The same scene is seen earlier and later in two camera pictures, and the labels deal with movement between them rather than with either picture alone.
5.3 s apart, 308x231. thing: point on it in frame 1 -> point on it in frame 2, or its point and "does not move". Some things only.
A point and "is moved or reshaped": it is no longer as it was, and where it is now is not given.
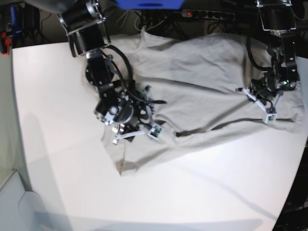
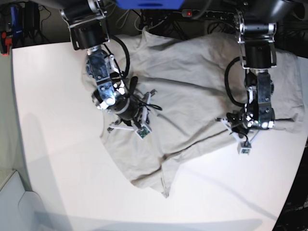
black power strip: (208, 14) does not move
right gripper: (271, 85) -> (261, 118)
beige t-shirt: (198, 76) is moved or reshaped
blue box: (150, 4) does not move
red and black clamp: (5, 43) does not move
